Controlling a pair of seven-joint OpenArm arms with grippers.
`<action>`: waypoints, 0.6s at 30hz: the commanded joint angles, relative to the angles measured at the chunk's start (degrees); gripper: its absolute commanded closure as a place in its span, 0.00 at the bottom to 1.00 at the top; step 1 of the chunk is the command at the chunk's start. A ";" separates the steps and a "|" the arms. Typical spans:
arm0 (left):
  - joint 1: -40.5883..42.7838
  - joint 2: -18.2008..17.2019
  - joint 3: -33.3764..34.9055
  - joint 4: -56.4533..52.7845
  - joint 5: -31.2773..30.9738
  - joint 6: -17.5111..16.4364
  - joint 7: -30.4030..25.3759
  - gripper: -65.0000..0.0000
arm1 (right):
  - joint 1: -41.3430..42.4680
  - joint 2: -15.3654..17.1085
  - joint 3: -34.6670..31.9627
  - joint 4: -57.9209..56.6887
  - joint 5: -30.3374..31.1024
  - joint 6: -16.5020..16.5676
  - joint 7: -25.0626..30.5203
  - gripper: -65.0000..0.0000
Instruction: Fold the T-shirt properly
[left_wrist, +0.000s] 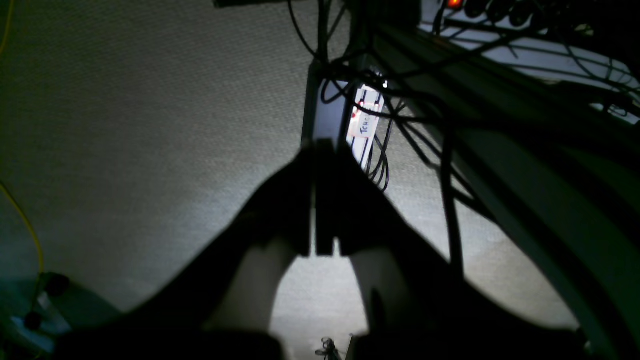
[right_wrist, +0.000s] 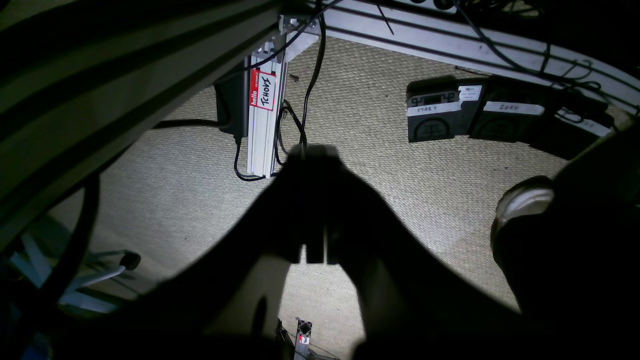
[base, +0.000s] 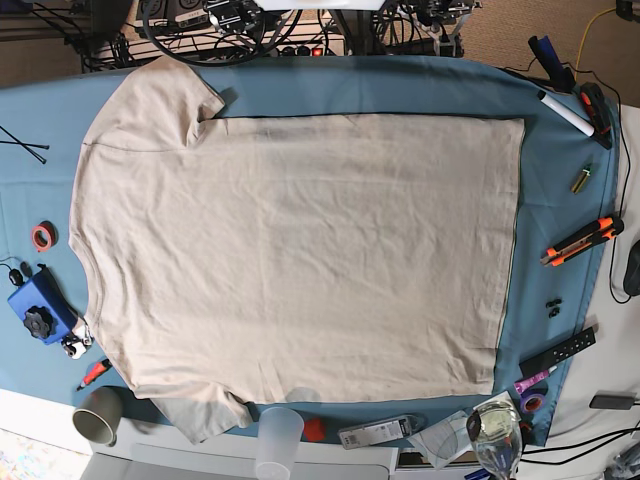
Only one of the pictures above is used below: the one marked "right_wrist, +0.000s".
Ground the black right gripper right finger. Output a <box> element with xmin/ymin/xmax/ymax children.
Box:
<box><xmin>320</xmin><ymin>150</ymin><xmax>531</xmax><ymax>360</ymax></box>

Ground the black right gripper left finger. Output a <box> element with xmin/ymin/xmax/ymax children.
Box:
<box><xmin>125</xmin><ymin>150</ymin><xmax>326</xmax><ymax>360</ymax></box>

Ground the black foot pedal start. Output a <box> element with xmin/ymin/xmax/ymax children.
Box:
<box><xmin>406</xmin><ymin>76</ymin><xmax>489</xmax><ymax>143</ymax></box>

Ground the black power adapter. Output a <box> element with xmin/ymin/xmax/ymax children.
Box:
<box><xmin>213</xmin><ymin>71</ymin><xmax>250</xmax><ymax>138</ymax></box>

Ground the black foot pedal zero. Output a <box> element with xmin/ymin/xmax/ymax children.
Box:
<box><xmin>469</xmin><ymin>81</ymin><xmax>549</xmax><ymax>143</ymax></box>

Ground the aluminium table leg with label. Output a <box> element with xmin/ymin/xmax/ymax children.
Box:
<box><xmin>241</xmin><ymin>16</ymin><xmax>321</xmax><ymax>181</ymax></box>

